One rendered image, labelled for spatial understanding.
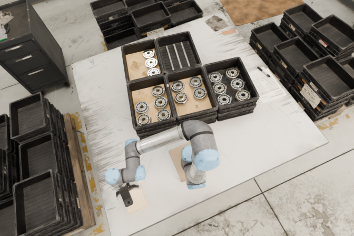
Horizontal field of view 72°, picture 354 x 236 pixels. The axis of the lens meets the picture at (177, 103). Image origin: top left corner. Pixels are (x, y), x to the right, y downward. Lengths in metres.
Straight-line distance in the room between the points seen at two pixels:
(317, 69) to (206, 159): 1.82
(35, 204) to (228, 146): 1.53
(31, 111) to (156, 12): 1.74
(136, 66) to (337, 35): 2.07
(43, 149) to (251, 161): 1.81
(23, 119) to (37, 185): 0.68
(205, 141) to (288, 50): 1.98
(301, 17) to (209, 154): 2.51
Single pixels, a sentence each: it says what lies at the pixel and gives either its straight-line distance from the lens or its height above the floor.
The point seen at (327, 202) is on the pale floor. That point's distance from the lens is 2.67.
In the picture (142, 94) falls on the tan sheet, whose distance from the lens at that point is 1.91.
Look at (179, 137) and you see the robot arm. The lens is 1.19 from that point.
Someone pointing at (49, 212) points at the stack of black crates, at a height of 0.49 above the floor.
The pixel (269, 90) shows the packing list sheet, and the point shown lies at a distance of 2.10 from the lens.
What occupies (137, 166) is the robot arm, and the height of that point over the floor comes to 1.20.
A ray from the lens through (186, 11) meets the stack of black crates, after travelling 3.25.
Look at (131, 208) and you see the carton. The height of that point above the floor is 0.77.
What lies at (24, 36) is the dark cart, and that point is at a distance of 2.76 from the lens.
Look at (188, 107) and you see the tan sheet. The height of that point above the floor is 0.83.
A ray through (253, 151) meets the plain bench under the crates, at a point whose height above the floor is 0.70.
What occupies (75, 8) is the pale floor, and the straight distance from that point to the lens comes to 4.47.
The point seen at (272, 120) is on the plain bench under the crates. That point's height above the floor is 0.70.
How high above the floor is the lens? 2.38
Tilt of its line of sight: 58 degrees down
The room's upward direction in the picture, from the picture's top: 9 degrees counter-clockwise
